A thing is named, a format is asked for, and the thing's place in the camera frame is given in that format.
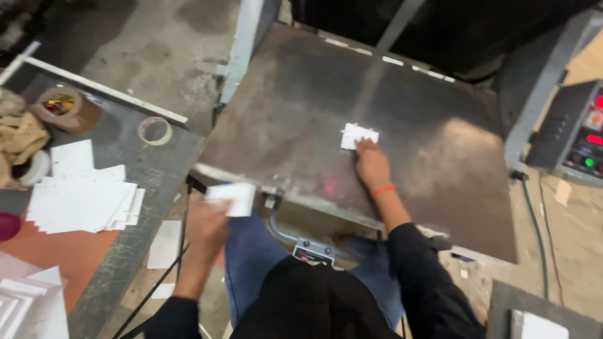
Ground grey control panel box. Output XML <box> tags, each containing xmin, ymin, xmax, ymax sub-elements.
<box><xmin>525</xmin><ymin>79</ymin><xmax>603</xmax><ymax>188</ymax></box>

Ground green cable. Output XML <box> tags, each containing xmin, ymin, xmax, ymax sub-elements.
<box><xmin>512</xmin><ymin>170</ymin><xmax>550</xmax><ymax>299</ymax></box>

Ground black rod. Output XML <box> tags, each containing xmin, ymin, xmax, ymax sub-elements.
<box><xmin>111</xmin><ymin>175</ymin><xmax>208</xmax><ymax>339</ymax></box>

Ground orange-brown sheet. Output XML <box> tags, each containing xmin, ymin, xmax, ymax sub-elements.
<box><xmin>0</xmin><ymin>213</ymin><xmax>120</xmax><ymax>313</ymax></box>

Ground white card stack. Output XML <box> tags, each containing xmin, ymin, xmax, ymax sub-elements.
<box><xmin>205</xmin><ymin>183</ymin><xmax>257</xmax><ymax>218</ymax></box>

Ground brown packing tape roll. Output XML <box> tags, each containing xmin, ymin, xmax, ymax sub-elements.
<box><xmin>30</xmin><ymin>86</ymin><xmax>101</xmax><ymax>133</ymax></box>

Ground pile of white card sheets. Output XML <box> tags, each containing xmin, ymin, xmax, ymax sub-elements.
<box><xmin>25</xmin><ymin>139</ymin><xmax>146</xmax><ymax>234</ymax></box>

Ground white paper stack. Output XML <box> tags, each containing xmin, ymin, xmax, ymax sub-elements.
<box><xmin>511</xmin><ymin>309</ymin><xmax>570</xmax><ymax>339</ymax></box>

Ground grey machine frame post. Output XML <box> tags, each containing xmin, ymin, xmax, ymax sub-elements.
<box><xmin>218</xmin><ymin>0</ymin><xmax>283</xmax><ymax>106</ymax></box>

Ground dark metal press table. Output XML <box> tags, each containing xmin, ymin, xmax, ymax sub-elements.
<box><xmin>195</xmin><ymin>23</ymin><xmax>519</xmax><ymax>264</ymax></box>

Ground person's right hand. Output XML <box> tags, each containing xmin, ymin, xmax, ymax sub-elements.
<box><xmin>354</xmin><ymin>137</ymin><xmax>393</xmax><ymax>191</ymax></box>

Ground stack of white boards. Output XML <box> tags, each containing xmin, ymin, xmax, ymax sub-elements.
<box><xmin>0</xmin><ymin>252</ymin><xmax>70</xmax><ymax>339</ymax></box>

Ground small white die-cut card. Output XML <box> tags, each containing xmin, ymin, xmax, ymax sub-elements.
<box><xmin>340</xmin><ymin>123</ymin><xmax>380</xmax><ymax>151</ymax></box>

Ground grey machine side column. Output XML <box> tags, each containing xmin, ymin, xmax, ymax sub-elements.
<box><xmin>493</xmin><ymin>9</ymin><xmax>603</xmax><ymax>166</ymax></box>

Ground person's black shirt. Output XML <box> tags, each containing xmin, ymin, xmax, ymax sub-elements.
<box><xmin>144</xmin><ymin>222</ymin><xmax>486</xmax><ymax>339</ymax></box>

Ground small white paper sheet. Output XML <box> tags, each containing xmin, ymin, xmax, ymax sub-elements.
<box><xmin>151</xmin><ymin>282</ymin><xmax>177</xmax><ymax>300</ymax></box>

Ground white tape roll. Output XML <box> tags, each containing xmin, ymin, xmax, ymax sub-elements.
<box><xmin>18</xmin><ymin>150</ymin><xmax>52</xmax><ymax>187</ymax></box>

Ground person's left hand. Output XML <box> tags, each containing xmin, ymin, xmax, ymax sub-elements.
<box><xmin>185</xmin><ymin>194</ymin><xmax>234</xmax><ymax>264</ymax></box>

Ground clear tape roll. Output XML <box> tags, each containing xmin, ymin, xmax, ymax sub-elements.
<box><xmin>137</xmin><ymin>116</ymin><xmax>173</xmax><ymax>147</ymax></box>

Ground grey metal pedal lever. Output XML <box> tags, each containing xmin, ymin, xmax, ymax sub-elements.
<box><xmin>267</xmin><ymin>197</ymin><xmax>378</xmax><ymax>268</ymax></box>

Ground maroon round object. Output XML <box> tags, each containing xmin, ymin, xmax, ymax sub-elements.
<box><xmin>0</xmin><ymin>212</ymin><xmax>22</xmax><ymax>242</ymax></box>

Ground person's blue jeans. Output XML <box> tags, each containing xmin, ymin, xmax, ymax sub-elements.
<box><xmin>223</xmin><ymin>210</ymin><xmax>407</xmax><ymax>330</ymax></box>

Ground grey side work table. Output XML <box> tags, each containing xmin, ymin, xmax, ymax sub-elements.
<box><xmin>0</xmin><ymin>56</ymin><xmax>205</xmax><ymax>339</ymax></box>

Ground crumpled beige cloth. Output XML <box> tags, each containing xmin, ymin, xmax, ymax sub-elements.
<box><xmin>0</xmin><ymin>88</ymin><xmax>52</xmax><ymax>191</ymax></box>

